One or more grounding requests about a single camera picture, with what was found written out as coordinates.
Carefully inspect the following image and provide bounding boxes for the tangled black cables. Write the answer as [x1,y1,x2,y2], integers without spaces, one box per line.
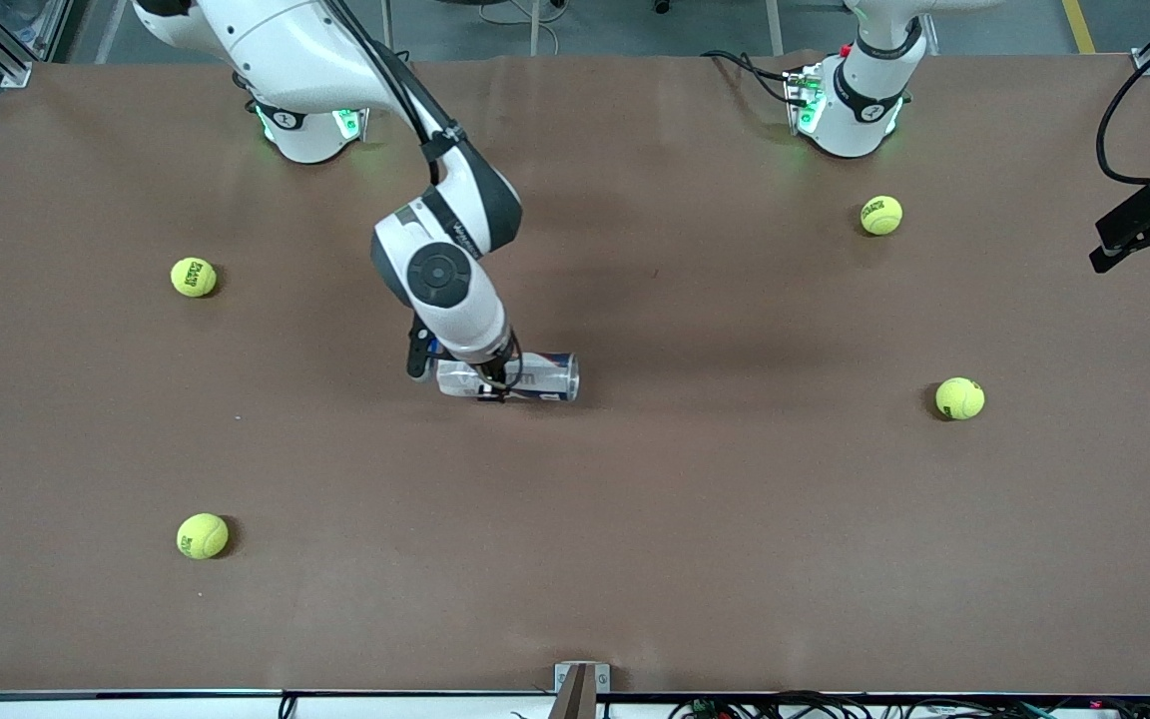
[670,691,1150,719]

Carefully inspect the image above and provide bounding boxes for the black left base cable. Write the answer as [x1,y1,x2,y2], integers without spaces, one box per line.
[703,48,798,109]

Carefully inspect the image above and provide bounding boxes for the clear Wilson tennis ball can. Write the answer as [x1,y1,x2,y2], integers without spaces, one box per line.
[435,352,581,403]

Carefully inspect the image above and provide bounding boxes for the yellow-green tennis ball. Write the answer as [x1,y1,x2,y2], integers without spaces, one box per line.
[176,512,231,560]
[935,376,986,421]
[170,257,219,299]
[860,195,903,237]

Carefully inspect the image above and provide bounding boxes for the grey metal table bracket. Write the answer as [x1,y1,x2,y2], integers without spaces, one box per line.
[553,661,612,719]

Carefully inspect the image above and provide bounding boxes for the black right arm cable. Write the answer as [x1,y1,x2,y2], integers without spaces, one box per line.
[325,0,466,186]

